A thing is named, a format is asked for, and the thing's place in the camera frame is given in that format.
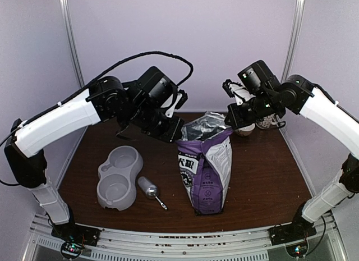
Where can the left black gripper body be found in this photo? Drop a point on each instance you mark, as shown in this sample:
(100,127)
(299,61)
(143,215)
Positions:
(167,133)

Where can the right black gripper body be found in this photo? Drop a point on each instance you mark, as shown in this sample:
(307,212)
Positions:
(240,119)

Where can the purple puppy food bag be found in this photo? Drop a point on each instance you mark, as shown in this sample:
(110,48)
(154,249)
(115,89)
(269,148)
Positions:
(205,162)

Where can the metal food scoop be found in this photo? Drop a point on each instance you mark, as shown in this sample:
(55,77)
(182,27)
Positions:
(150,190)

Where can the grey double pet bowl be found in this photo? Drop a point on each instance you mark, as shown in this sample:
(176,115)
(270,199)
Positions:
(116,188)

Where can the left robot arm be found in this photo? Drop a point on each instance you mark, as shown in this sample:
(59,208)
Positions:
(148,103)

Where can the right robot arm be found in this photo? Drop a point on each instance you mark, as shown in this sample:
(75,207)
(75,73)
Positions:
(260,94)

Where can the white ceramic bowl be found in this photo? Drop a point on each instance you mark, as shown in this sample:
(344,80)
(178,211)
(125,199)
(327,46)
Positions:
(245,131)

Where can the patterned mug yellow inside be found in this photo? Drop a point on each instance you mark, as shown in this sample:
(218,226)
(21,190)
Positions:
(268,123)

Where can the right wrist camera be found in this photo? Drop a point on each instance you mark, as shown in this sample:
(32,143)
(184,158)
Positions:
(236,91)

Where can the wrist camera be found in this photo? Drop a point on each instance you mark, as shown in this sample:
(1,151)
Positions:
(236,91)
(169,108)

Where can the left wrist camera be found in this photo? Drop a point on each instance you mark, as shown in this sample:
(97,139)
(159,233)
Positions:
(169,108)

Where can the right aluminium corner post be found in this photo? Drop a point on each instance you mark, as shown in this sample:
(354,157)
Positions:
(294,37)

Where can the aluminium corner post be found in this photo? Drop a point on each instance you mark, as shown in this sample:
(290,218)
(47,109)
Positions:
(294,37)
(66,14)

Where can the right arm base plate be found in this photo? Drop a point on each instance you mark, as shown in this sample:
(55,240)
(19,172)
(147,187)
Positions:
(290,232)

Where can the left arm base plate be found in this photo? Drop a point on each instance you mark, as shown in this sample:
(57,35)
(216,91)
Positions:
(75,235)

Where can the aluminium front rail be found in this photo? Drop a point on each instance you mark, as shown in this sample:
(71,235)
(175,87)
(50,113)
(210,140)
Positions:
(250,244)

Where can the left aluminium corner post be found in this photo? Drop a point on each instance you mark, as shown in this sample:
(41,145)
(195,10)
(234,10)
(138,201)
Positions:
(66,14)

